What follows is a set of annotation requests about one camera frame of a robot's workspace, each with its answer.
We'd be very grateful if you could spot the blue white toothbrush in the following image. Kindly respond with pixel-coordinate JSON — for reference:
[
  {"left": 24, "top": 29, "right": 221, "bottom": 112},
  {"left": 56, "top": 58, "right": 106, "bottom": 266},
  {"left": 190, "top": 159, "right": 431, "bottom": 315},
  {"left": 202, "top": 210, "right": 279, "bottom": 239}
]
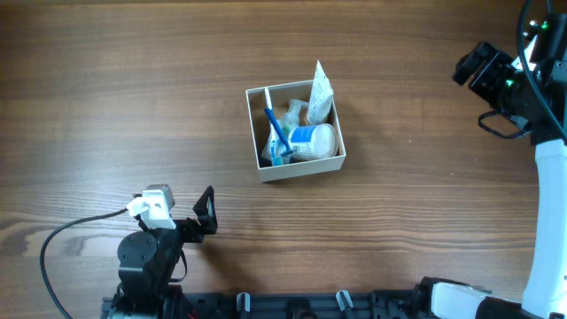
[{"left": 261, "top": 88, "right": 286, "bottom": 167}]

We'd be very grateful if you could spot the blue disposable razor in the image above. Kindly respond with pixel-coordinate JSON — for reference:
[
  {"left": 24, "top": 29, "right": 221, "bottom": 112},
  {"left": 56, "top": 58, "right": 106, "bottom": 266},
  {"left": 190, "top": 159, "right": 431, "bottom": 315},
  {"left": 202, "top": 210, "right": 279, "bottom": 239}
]
[{"left": 264, "top": 107, "right": 293, "bottom": 157}]

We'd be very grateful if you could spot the white lidded round jar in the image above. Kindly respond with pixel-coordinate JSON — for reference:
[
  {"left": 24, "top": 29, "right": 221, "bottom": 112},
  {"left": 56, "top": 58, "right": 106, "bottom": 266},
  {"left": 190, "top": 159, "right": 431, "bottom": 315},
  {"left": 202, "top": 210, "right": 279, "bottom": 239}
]
[{"left": 289, "top": 123, "right": 338, "bottom": 161}]

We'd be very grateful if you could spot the clear spray bottle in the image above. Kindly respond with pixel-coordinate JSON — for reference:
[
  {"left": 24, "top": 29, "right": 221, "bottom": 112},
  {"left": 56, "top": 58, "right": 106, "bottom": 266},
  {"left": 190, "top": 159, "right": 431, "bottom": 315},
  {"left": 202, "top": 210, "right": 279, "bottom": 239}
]
[{"left": 277, "top": 99, "right": 308, "bottom": 165}]

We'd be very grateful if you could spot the white squeeze tube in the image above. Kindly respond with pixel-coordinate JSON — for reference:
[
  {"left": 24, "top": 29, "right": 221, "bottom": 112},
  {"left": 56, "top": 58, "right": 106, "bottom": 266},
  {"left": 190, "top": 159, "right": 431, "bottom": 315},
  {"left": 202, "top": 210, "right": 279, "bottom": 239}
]
[{"left": 307, "top": 61, "right": 334, "bottom": 125}]

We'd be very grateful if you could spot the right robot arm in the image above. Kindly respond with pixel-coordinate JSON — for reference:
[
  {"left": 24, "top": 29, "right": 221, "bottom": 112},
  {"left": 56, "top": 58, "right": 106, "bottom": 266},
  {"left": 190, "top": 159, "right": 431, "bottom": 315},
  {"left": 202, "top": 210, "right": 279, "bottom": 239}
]
[{"left": 412, "top": 12, "right": 566, "bottom": 318}]

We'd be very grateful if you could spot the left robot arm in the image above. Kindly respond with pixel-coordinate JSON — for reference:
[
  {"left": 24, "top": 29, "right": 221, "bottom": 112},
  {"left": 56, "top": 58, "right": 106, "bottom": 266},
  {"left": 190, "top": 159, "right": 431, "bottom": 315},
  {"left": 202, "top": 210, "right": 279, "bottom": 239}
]
[{"left": 101, "top": 184, "right": 218, "bottom": 319}]

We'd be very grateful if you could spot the white cardboard box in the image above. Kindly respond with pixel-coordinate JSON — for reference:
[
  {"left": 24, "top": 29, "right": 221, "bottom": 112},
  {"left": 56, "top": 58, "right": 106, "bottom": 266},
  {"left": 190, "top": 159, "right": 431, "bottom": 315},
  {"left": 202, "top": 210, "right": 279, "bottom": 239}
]
[{"left": 245, "top": 80, "right": 346, "bottom": 183}]

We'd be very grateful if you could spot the black left camera cable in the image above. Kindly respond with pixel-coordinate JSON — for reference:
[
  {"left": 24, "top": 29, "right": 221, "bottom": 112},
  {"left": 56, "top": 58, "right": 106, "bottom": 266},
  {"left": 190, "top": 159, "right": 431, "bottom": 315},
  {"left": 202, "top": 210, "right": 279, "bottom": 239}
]
[{"left": 39, "top": 207, "right": 130, "bottom": 319}]

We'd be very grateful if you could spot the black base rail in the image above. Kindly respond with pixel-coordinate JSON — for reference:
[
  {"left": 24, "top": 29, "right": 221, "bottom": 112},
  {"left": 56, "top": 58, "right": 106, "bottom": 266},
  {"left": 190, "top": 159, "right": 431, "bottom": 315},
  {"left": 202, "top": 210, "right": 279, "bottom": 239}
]
[{"left": 185, "top": 290, "right": 429, "bottom": 319}]

